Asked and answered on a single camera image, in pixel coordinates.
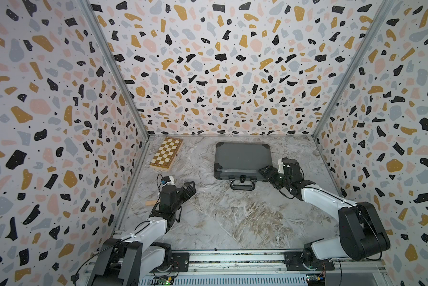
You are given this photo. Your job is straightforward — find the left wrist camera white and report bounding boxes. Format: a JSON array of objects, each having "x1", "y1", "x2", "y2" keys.
[{"x1": 161, "y1": 176, "x2": 175, "y2": 186}]

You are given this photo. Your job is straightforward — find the small wooden block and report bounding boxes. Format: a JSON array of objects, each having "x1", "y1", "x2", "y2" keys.
[{"x1": 145, "y1": 200, "x2": 158, "y2": 207}]

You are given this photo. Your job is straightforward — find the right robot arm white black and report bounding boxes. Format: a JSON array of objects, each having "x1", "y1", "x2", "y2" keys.
[{"x1": 259, "y1": 157, "x2": 391, "y2": 269}]

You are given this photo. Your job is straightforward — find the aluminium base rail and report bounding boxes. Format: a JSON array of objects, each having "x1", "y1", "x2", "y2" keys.
[{"x1": 136, "y1": 249, "x2": 392, "y2": 286}]

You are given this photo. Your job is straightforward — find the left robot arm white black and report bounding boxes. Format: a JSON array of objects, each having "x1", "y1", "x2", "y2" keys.
[{"x1": 86, "y1": 177, "x2": 197, "y2": 286}]

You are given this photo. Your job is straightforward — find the wooden chess board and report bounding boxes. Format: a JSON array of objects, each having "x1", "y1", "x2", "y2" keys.
[{"x1": 150, "y1": 137, "x2": 184, "y2": 171}]

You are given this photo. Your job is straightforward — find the grey poker set case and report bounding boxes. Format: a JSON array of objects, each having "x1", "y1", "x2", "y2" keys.
[{"x1": 213, "y1": 142, "x2": 272, "y2": 191}]

